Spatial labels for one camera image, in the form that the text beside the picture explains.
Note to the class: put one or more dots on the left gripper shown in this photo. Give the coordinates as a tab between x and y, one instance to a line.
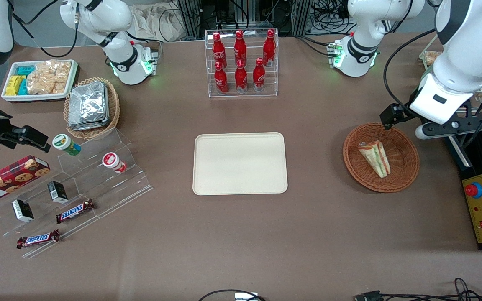
404	111

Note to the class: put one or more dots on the triangle sandwich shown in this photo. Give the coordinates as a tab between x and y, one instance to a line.
375	159

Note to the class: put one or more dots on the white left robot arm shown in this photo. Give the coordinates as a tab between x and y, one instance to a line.
471	42

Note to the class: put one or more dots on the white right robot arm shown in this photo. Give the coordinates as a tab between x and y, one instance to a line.
98	16

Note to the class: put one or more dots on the white rectangular snack tray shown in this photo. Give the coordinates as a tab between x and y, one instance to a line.
36	97

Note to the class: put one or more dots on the round brown wicker basket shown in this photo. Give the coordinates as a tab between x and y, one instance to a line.
402	167

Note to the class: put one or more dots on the oval tan wicker basket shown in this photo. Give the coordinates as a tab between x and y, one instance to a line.
113	113

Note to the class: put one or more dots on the beige plastic tray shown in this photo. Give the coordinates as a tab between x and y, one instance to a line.
240	164

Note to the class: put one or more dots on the red tartan cookie box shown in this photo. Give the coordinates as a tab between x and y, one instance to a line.
8	179

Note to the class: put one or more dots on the green lid snack cup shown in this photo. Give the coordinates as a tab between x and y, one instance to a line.
64	143

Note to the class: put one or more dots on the teal snack packet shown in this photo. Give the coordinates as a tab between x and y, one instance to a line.
23	88
26	70

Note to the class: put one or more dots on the yellow snack packet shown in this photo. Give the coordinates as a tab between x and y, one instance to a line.
14	85

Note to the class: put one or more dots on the small black box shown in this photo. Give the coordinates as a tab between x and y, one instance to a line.
58	192
22	210

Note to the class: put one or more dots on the clear bag of snacks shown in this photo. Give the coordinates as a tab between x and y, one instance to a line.
432	58

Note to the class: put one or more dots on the clear bag of crackers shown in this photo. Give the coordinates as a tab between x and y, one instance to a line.
48	77

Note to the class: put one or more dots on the silver foil packet stack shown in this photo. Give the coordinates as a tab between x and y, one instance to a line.
88	106

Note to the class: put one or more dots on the brown snickers bar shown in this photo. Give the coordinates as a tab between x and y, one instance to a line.
37	239
75	211

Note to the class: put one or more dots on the black appliance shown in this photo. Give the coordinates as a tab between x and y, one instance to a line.
481	150

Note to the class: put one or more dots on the clear acrylic stepped shelf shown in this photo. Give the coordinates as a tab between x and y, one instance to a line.
98	188

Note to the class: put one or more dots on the red lid snack cup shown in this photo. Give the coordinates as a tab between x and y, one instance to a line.
112	161

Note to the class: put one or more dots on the red emergency stop button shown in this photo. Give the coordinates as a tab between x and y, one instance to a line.
473	190

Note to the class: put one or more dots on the clear acrylic bottle rack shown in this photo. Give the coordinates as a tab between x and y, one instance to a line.
272	79

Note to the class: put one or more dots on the red cola bottle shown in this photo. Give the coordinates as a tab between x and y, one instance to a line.
259	76
241	78
219	48
221	79
269	47
240	47

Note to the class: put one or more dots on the beige crumpled cloth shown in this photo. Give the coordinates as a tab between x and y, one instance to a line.
157	23

